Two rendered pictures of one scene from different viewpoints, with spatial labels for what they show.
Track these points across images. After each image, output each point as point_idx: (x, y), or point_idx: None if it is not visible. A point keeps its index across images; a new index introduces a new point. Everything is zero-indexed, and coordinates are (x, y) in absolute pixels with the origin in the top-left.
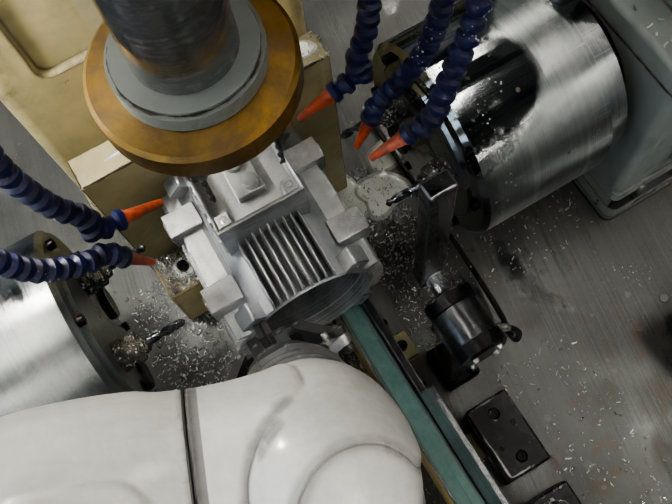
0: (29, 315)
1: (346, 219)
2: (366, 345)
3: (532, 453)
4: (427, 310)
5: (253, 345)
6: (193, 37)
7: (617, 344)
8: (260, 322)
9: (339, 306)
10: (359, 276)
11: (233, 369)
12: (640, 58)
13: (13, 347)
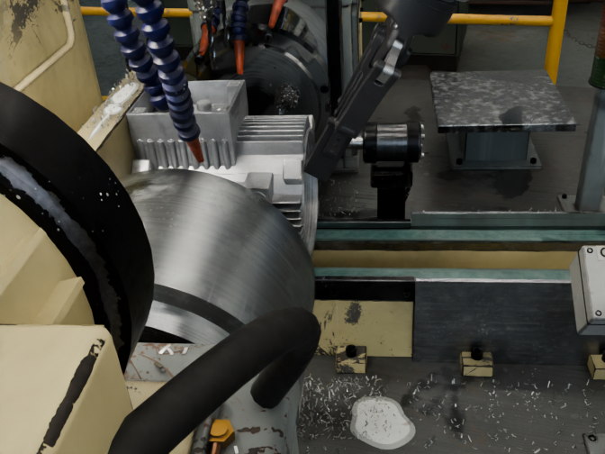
0: (167, 183)
1: None
2: (349, 237)
3: None
4: (367, 145)
5: (333, 121)
6: None
7: (439, 198)
8: (305, 164)
9: (310, 221)
10: (305, 181)
11: (348, 105)
12: (314, 5)
13: (183, 202)
